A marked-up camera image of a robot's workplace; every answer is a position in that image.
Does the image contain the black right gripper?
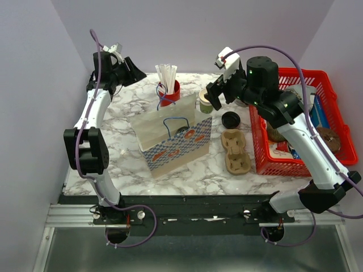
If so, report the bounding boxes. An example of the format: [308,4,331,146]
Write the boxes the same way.
[203,63,262,111]

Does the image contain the white wrapped straws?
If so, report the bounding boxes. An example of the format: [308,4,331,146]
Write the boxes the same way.
[155,64,178,95]

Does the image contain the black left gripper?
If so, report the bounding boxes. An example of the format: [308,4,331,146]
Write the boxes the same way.
[109,56,147,87]

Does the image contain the black plastic cup lid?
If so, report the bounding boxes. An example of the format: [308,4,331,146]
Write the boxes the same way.
[176,126,189,134]

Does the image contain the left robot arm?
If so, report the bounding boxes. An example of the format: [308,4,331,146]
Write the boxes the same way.
[63,52,146,224]

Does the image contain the green round sponge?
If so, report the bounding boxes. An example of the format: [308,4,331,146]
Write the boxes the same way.
[267,123,286,143]

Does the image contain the brown round cake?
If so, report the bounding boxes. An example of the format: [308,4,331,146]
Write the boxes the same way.
[316,127,341,154]

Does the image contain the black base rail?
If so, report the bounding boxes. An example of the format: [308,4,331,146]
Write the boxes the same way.
[58,195,294,240]

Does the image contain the aluminium frame rail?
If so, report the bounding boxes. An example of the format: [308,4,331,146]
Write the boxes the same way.
[45,205,344,228]

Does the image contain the brown pulp cup carrier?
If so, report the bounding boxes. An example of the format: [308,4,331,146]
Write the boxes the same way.
[221,129,252,175]

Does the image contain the black lid stack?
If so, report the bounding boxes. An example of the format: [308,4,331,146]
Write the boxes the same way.
[221,111,240,129]

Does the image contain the red plastic basket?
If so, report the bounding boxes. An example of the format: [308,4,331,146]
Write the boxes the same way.
[249,69,358,177]

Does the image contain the crumpled silver snack bag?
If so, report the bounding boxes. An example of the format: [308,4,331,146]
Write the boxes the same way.
[285,84,317,112]

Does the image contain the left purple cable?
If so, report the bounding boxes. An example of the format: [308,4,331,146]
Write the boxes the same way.
[75,28,158,249]

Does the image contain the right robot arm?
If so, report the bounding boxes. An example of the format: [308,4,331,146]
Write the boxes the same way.
[205,53,361,222]

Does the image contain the blue package in basket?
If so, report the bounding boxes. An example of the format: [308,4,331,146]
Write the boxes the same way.
[310,95,330,128]

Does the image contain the red plastic straw holder cup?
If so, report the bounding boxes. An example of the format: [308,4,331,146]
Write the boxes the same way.
[156,80,180,108]

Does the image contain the checkered paper takeout bag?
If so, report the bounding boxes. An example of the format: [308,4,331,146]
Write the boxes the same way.
[130,92,213,178]

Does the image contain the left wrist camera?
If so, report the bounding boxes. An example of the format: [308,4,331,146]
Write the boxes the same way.
[102,43,124,63]

